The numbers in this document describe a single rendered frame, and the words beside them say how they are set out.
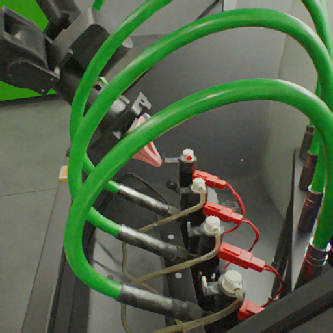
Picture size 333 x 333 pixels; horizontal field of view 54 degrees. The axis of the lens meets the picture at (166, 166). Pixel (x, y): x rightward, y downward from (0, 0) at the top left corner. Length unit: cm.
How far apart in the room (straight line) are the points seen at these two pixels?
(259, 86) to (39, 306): 45
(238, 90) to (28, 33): 31
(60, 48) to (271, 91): 31
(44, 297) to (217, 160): 57
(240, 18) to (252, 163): 71
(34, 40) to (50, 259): 35
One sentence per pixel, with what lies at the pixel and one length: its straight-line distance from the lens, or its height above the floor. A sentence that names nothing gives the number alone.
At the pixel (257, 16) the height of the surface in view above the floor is 135.
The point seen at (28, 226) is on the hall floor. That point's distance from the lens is 219.
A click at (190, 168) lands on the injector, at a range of 52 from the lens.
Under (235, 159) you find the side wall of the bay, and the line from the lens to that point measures 94.
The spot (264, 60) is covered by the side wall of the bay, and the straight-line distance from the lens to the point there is 85.
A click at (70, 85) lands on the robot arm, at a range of 47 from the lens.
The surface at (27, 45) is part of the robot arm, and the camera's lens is 44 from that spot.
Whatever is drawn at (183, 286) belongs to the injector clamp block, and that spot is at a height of 98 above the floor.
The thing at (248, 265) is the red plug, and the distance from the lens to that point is 41.
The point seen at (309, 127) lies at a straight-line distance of 57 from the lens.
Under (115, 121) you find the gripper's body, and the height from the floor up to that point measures 119.
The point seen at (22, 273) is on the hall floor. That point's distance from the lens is 193.
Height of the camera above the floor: 139
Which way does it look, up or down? 33 degrees down
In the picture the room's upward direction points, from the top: straight up
